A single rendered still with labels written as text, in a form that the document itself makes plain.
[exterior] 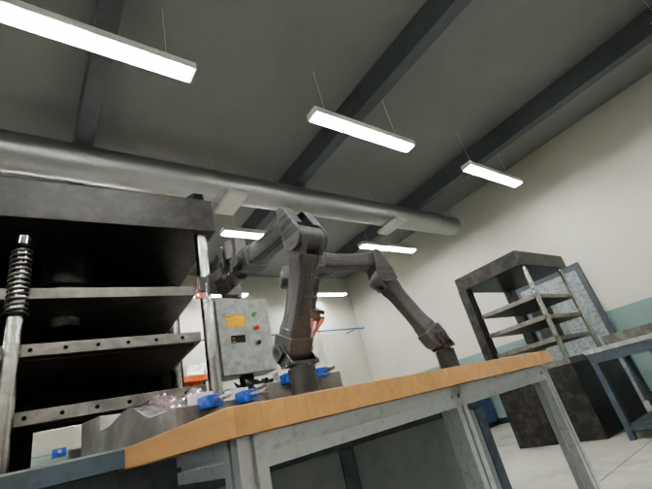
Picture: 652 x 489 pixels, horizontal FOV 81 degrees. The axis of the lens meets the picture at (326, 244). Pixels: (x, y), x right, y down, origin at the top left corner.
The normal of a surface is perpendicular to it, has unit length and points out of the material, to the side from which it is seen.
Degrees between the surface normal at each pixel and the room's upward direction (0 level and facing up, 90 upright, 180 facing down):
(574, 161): 90
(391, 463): 90
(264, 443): 90
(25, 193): 90
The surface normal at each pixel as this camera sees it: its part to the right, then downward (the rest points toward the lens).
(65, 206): 0.52, -0.47
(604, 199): -0.80, -0.07
